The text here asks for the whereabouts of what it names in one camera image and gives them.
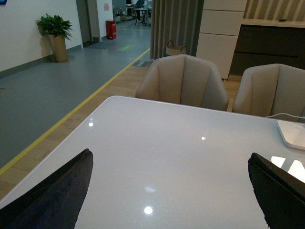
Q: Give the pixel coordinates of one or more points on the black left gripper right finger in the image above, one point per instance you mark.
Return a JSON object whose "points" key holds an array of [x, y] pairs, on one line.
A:
{"points": [[280, 195]]}

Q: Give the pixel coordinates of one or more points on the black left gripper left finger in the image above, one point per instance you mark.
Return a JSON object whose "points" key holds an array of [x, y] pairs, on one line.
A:
{"points": [[55, 202]]}

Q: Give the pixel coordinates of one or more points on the white desk lamp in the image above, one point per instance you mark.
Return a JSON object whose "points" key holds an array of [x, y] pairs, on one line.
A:
{"points": [[293, 134]]}

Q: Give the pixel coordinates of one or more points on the beige chair right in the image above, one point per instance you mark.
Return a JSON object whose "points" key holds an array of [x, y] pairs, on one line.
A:
{"points": [[275, 90]]}

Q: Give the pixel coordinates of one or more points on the beige chair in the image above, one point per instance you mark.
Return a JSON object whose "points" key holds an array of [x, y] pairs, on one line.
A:
{"points": [[275, 90], [184, 79]]}

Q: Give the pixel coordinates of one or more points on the beige chair left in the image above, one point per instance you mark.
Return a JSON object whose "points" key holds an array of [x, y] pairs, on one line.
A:
{"points": [[184, 79]]}

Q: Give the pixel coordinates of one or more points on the dark gray sideboard cabinet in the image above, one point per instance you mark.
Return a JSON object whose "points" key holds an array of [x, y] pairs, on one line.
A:
{"points": [[261, 43]]}

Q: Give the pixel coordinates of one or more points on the green potted plant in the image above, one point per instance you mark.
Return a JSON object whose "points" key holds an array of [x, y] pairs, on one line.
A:
{"points": [[58, 30]]}

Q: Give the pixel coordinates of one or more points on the white drawer cabinet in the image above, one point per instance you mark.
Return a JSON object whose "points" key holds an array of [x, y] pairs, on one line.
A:
{"points": [[219, 30]]}

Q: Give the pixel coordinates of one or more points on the red box on floor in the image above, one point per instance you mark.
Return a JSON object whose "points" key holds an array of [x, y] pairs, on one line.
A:
{"points": [[111, 29]]}

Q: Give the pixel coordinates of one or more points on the beige curtain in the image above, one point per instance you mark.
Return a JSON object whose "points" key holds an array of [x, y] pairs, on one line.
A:
{"points": [[175, 20]]}

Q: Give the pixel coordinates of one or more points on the distant work table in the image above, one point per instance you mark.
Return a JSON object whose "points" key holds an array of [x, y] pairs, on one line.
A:
{"points": [[145, 15]]}

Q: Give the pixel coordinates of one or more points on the woven basket with handles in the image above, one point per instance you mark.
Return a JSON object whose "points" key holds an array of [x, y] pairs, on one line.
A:
{"points": [[172, 49]]}

